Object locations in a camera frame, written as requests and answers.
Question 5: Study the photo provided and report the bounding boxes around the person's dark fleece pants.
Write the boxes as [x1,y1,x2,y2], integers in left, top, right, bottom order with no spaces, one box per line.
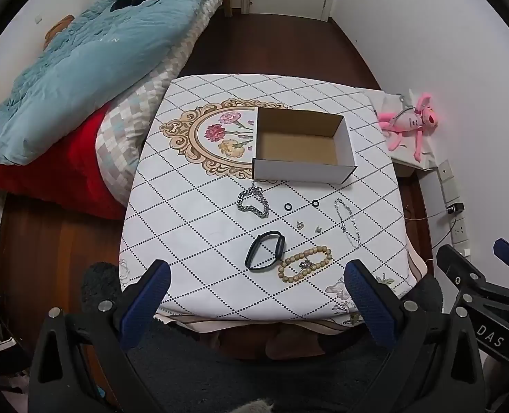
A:
[80,262,445,413]

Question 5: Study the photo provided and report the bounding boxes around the brown wooden headboard piece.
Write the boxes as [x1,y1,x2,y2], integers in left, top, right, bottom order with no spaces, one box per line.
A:
[43,14,75,48]

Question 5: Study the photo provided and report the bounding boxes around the grey checkered quilt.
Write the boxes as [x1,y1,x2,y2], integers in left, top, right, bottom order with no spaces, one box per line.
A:
[95,0,233,207]

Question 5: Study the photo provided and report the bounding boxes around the white cardboard box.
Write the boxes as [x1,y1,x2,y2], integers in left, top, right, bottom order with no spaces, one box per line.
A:
[252,107,359,185]

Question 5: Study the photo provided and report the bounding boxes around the red blanket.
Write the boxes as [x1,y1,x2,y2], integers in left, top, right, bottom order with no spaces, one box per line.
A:
[0,105,128,220]

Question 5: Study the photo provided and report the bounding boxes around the black wristband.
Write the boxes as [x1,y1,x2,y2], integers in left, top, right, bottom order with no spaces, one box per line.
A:
[245,231,286,271]

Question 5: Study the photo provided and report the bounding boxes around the chunky silver chain bracelet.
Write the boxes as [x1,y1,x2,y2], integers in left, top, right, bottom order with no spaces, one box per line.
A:
[236,184,269,219]

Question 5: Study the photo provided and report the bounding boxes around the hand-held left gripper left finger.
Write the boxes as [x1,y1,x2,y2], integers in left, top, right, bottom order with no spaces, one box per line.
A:
[28,259,172,413]

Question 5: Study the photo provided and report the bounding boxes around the pink plush toy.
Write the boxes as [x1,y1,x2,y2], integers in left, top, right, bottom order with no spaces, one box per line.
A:
[377,92,440,164]

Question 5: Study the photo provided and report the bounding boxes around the thin silver crystal bracelet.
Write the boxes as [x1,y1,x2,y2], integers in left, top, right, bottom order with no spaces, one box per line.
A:
[334,198,361,248]

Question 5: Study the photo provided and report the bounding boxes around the wooden bead bracelet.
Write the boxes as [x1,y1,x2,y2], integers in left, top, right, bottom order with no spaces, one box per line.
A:
[277,245,333,285]

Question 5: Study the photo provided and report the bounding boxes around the grey fuzzy tuft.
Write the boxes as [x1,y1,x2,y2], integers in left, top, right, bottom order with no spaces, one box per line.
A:
[237,398,277,413]

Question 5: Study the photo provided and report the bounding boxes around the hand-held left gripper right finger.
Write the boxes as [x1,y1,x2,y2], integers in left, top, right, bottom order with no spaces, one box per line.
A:
[344,259,488,413]

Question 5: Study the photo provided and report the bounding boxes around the white floral diamond-pattern tablecloth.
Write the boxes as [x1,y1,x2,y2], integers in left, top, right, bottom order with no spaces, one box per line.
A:
[119,73,419,323]

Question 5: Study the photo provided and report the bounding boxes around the light blue duvet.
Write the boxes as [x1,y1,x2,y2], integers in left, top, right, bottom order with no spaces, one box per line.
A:
[0,0,244,166]

